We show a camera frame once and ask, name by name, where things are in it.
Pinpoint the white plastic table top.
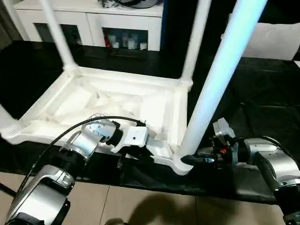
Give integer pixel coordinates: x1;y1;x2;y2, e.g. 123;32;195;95
0;66;194;177

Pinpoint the black table mat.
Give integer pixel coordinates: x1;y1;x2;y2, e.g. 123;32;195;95
0;40;300;204

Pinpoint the grey cushion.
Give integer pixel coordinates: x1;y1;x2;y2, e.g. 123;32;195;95
224;14;300;60

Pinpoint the black cabinet with yellow label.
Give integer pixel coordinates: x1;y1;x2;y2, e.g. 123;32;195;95
162;0;235;58

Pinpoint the white glass-door cabinet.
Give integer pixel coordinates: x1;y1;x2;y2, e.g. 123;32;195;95
14;0;165;51

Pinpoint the black table frame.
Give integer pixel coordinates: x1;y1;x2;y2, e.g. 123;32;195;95
0;183;17;197

